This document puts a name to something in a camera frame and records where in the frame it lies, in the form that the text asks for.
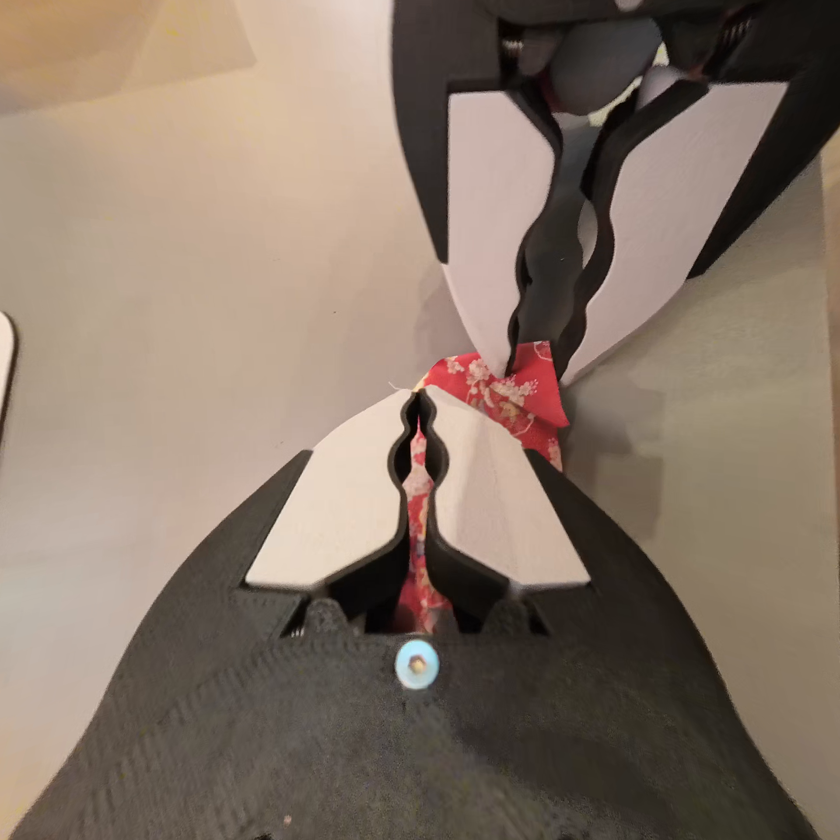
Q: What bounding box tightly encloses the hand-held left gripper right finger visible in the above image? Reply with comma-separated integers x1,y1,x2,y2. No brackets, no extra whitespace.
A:
417,386,593,634

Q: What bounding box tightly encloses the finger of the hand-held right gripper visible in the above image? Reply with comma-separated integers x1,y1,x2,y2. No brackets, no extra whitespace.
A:
448,77,585,378
558,80,788,387

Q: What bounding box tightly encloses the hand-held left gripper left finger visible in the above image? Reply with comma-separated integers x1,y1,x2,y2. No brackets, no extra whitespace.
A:
244,388,421,634

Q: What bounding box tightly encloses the red floral origami paper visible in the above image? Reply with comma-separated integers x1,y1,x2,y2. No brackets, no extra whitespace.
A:
394,340,572,636

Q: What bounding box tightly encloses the white rounded board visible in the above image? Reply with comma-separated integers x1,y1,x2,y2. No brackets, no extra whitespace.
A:
0,311,18,447

